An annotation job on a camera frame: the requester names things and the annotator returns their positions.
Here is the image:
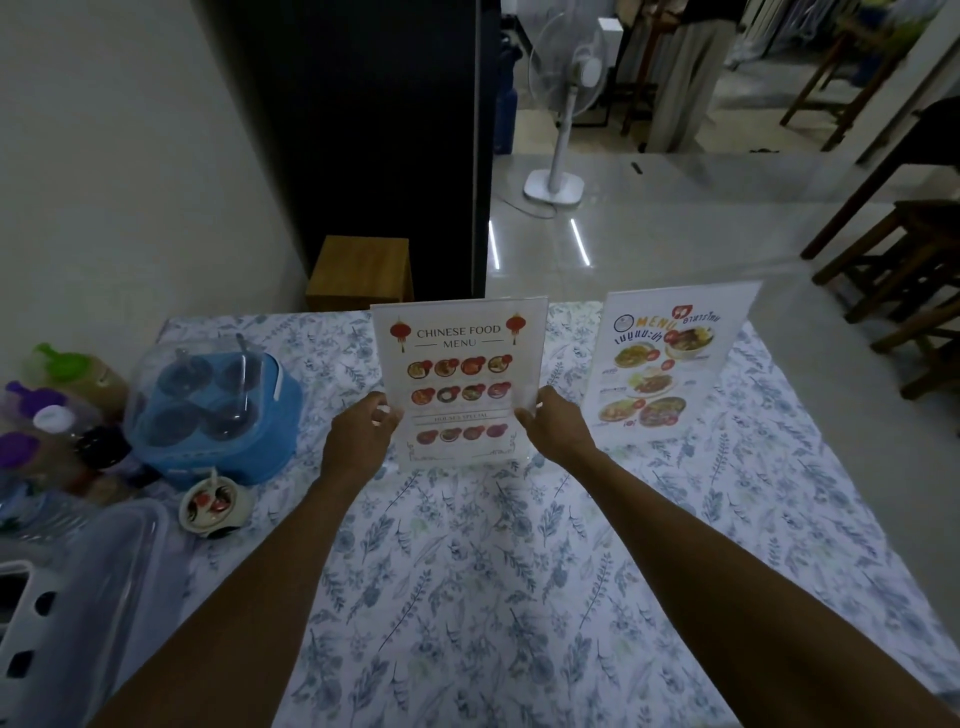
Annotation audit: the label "white cap sauce bottle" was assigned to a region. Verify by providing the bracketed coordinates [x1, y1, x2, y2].
[31, 405, 80, 440]

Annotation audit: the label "dark wooden stool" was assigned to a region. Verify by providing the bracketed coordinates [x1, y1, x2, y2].
[870, 296, 960, 402]
[812, 199, 960, 325]

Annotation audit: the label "dark wooden table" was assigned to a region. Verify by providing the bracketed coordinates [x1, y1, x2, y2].
[799, 96, 960, 261]

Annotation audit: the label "person's right forearm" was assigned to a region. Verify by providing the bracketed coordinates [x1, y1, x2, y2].
[555, 448, 960, 728]

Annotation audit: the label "purple cap sauce bottle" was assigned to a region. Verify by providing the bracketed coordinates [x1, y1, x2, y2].
[3, 379, 57, 421]
[0, 432, 42, 496]

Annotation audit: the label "green cap sauce bottle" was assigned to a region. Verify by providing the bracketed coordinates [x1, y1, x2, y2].
[21, 342, 130, 421]

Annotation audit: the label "clear plastic container lid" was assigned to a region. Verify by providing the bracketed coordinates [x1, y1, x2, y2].
[0, 498, 198, 728]

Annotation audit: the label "white plastic basket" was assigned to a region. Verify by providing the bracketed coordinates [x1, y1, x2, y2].
[0, 558, 84, 728]

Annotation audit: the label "black cap sauce bottle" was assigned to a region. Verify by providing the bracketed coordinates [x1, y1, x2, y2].
[73, 424, 140, 489]

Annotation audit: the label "blue condiment caddy clear lid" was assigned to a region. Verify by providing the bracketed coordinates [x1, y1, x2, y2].
[122, 334, 306, 490]

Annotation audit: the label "white blue floral tablecloth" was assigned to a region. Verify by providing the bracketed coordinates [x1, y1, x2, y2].
[150, 300, 960, 728]

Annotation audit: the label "small white lidded condiment jar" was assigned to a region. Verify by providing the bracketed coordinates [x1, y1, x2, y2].
[177, 468, 253, 540]

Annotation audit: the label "tall black cabinet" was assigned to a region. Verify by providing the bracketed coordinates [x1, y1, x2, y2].
[196, 0, 503, 303]

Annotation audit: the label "small wooden stool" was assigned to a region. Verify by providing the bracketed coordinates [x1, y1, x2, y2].
[305, 235, 416, 313]

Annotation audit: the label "tall wooden stool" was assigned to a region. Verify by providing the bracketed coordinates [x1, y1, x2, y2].
[780, 11, 912, 153]

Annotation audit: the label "person's right hand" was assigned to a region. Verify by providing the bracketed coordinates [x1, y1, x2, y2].
[515, 385, 601, 471]

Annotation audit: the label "acrylic menu stand large dishes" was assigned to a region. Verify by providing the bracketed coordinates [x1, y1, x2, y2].
[582, 280, 765, 453]

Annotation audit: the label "acrylic menu stand red lanterns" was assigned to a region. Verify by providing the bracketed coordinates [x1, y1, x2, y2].
[369, 297, 552, 473]

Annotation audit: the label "person's left forearm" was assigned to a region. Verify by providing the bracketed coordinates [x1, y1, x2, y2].
[88, 471, 376, 728]

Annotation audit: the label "person's left hand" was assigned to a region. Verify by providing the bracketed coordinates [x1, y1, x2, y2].
[320, 390, 403, 490]

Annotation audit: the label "white standing fan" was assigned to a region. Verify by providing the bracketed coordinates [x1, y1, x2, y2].
[522, 15, 611, 206]

